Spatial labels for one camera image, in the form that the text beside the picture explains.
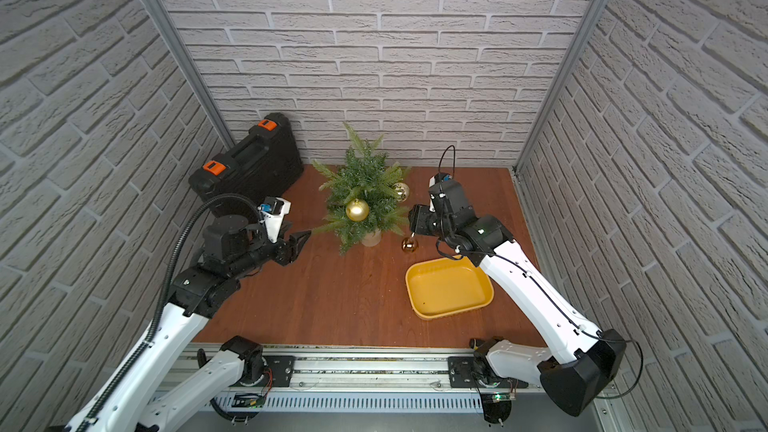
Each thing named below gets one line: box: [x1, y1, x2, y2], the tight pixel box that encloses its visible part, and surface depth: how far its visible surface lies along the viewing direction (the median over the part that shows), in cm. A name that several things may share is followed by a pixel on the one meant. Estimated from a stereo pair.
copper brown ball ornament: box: [401, 232, 419, 254], surface depth 78 cm
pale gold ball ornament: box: [392, 182, 410, 202], surface depth 77 cm
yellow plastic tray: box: [405, 255, 495, 320], surface depth 89 cm
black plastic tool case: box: [188, 112, 304, 219], surface depth 91 cm
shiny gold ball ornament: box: [346, 198, 369, 222], surface depth 71 cm
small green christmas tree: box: [313, 123, 410, 254], surface depth 77 cm
